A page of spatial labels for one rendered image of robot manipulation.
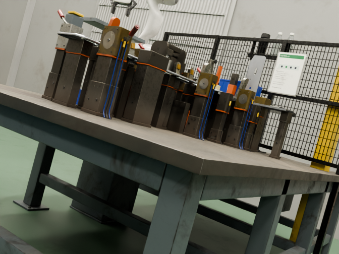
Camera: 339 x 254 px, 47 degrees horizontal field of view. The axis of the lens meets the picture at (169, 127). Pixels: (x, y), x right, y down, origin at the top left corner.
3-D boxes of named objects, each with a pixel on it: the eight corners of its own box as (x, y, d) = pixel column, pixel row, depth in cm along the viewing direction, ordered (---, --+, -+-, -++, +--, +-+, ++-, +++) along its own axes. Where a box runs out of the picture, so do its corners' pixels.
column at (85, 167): (69, 206, 265) (94, 113, 264) (100, 205, 291) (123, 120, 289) (101, 223, 248) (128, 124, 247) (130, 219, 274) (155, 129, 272)
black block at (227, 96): (219, 144, 217) (233, 93, 216) (206, 140, 223) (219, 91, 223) (225, 145, 221) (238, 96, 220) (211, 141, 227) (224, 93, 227)
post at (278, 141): (276, 159, 231) (289, 112, 230) (268, 156, 234) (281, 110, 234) (279, 159, 235) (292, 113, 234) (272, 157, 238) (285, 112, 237)
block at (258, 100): (251, 150, 255) (266, 97, 254) (240, 147, 260) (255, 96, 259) (257, 152, 261) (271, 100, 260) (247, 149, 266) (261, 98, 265)
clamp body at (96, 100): (99, 117, 150) (124, 26, 149) (79, 111, 159) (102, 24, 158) (116, 121, 156) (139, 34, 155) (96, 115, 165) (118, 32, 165)
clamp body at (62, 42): (50, 101, 176) (71, 23, 176) (37, 97, 184) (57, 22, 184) (64, 104, 182) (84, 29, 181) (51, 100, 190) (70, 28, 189)
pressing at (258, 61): (252, 105, 263) (266, 56, 262) (238, 102, 271) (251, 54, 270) (252, 105, 263) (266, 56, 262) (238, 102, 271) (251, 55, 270)
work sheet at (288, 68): (295, 96, 274) (307, 54, 273) (267, 91, 289) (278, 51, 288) (296, 97, 275) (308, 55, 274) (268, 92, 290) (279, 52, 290)
